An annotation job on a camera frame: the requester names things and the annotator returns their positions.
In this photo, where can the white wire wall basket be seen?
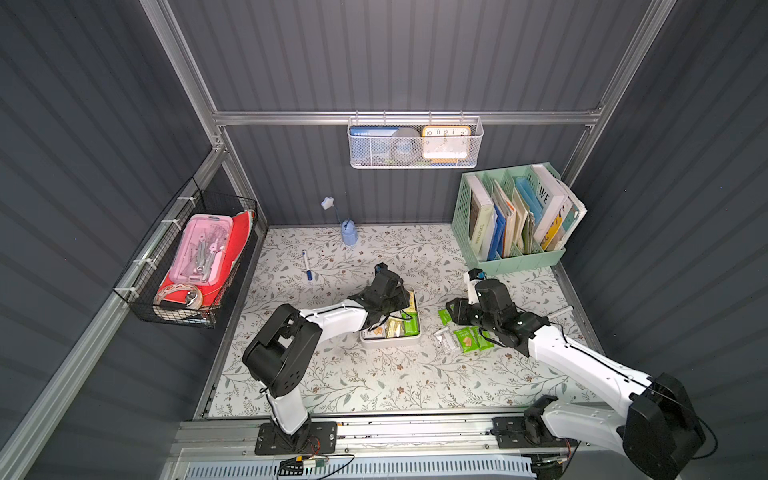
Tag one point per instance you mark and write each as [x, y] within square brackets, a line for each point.
[418, 122]

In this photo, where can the green cookie packet upright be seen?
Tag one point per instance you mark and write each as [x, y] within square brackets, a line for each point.
[410, 323]

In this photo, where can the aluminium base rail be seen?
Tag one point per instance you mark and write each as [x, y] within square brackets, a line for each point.
[445, 432]

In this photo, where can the green packet on edge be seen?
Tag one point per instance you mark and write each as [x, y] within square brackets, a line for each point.
[444, 317]

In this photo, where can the beige paper stack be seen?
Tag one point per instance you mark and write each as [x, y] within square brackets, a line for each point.
[516, 211]

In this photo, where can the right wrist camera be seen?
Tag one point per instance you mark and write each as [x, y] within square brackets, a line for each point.
[471, 278]

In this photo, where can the white storage box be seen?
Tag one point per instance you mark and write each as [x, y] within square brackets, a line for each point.
[376, 338]

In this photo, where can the pale yellow cookie packet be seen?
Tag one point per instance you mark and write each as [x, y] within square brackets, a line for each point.
[394, 328]

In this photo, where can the pale green workspace book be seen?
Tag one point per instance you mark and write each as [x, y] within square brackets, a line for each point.
[481, 212]

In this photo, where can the black wire wall basket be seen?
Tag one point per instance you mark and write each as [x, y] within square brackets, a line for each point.
[146, 272]

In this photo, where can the mint green file organizer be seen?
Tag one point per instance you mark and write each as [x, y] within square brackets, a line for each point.
[494, 224]

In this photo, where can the blue white marker pen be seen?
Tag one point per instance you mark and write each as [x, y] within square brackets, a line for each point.
[307, 266]

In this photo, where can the grey tape roll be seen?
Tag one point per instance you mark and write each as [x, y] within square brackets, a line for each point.
[406, 146]

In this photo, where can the yellow white clock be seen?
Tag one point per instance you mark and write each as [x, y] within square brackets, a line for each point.
[447, 142]

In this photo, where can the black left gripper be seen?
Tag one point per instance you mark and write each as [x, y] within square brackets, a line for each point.
[391, 304]

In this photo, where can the blue spray bottle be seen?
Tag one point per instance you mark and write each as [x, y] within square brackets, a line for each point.
[348, 227]

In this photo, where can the blue box in basket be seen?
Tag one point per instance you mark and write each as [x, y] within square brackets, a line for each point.
[370, 145]

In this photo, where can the black white marker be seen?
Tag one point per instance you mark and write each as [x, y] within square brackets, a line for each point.
[561, 312]

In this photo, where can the red cloth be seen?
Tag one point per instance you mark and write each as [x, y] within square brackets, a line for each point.
[238, 239]

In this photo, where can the yellow illustrated book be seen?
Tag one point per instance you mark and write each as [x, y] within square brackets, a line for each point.
[552, 230]

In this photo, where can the clear tape dispenser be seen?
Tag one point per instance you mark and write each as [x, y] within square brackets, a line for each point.
[187, 296]

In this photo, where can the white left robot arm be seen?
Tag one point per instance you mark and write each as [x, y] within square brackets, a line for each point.
[280, 353]

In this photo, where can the silver cookie packet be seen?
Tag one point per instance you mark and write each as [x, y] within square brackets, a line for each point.
[447, 339]

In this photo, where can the white illustrated book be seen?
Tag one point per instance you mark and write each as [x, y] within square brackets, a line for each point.
[553, 195]

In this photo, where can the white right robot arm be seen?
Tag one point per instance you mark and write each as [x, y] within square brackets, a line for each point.
[648, 419]

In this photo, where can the blue folder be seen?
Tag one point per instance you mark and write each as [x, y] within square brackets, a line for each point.
[496, 246]

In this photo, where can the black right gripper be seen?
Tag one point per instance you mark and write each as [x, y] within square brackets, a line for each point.
[460, 311]

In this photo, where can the pink plastic tool case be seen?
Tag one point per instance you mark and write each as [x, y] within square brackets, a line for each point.
[200, 255]

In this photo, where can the green cookie packet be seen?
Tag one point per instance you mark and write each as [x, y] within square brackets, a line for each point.
[410, 323]
[466, 338]
[482, 342]

